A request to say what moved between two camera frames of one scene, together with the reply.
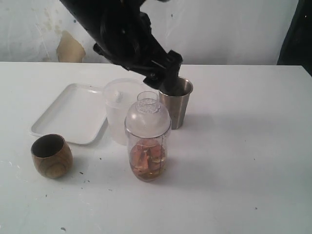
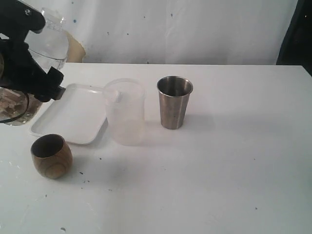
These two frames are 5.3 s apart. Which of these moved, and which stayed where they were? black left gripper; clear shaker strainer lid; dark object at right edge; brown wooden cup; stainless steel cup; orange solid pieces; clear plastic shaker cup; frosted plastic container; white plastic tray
Moved: orange solid pieces; clear shaker strainer lid; clear plastic shaker cup; black left gripper
Stayed: dark object at right edge; frosted plastic container; white plastic tray; brown wooden cup; stainless steel cup
